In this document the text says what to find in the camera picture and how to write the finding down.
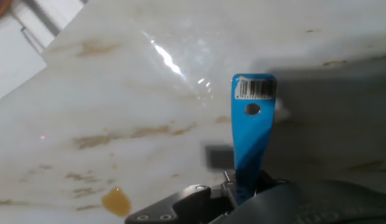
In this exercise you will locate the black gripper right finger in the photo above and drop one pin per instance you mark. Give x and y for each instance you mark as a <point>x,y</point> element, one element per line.
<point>271,180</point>

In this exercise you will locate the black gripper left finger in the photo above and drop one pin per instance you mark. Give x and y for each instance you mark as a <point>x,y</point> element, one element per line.
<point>186,205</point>

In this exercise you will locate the amber liquid stain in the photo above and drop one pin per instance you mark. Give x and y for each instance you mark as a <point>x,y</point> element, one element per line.
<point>117,203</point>

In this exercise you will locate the printed white paper sheets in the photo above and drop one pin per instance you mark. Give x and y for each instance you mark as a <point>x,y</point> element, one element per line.
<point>15,62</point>

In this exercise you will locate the brown round bowl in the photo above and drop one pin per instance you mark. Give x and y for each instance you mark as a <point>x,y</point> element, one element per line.
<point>0,7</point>

